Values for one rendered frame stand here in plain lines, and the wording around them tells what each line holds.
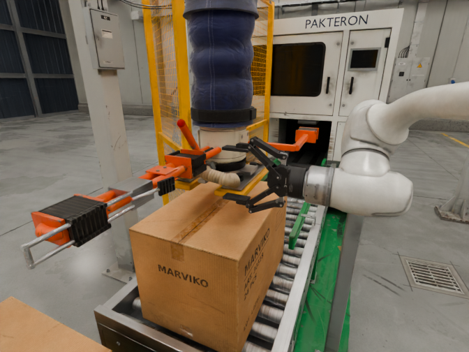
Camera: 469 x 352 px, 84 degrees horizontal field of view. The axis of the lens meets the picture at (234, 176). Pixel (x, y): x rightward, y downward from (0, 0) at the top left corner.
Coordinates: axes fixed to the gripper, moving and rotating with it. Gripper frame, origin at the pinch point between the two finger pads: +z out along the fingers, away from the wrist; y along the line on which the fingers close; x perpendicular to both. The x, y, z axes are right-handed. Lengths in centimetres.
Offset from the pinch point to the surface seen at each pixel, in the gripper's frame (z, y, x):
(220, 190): 7.4, 10.1, 10.1
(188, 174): 10.5, 1.1, -3.0
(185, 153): 16.4, -2.6, 4.5
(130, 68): 809, -81, 814
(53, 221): 12.4, -2.2, -38.1
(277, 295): -9, 63, 28
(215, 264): 2.5, 27.1, -4.3
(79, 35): 120, -48, 58
